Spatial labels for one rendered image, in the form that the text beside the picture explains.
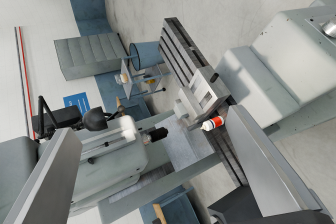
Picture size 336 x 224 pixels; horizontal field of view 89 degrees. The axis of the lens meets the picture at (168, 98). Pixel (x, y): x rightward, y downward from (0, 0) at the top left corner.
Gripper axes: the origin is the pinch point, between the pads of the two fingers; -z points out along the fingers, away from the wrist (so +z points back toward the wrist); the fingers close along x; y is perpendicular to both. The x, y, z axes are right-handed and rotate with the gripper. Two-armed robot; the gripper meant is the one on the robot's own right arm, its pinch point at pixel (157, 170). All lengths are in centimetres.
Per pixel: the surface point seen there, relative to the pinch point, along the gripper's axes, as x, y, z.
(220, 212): -17, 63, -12
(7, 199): 40, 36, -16
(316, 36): -55, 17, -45
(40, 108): 36, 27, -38
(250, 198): -30, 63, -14
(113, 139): 15, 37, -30
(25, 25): 437, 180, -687
